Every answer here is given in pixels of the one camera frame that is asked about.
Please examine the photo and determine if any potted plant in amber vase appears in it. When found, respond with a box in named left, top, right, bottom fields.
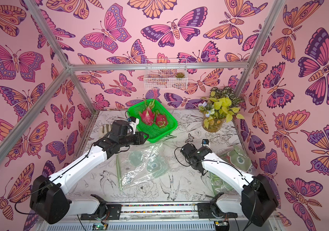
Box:
left=198, top=87, right=244, bottom=132

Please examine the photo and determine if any clear green zip-top bag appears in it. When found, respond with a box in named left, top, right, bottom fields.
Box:
left=116, top=143, right=170, bottom=191

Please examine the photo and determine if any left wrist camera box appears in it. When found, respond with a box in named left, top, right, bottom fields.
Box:
left=127, top=116, right=140, bottom=134

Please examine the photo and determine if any pink dragon fruit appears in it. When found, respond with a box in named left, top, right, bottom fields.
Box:
left=155, top=111, right=168, bottom=129
left=139, top=100, right=155, bottom=126

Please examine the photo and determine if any white wire wall basket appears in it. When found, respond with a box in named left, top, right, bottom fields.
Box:
left=143, top=58, right=188, bottom=90

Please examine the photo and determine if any green plastic basket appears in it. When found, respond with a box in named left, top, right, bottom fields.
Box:
left=128, top=99, right=178, bottom=143

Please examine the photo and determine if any small succulent in wire basket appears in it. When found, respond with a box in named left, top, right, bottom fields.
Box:
left=175, top=72, right=185, bottom=79

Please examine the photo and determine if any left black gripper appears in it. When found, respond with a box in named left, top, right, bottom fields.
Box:
left=119, top=132, right=150, bottom=149

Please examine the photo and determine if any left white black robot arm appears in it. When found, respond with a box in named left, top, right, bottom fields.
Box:
left=30, top=116, right=149, bottom=225

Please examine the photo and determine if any metal base rail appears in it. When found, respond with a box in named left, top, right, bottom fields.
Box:
left=34, top=201, right=283, bottom=231

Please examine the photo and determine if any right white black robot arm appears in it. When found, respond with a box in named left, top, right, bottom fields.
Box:
left=180, top=140, right=279, bottom=227

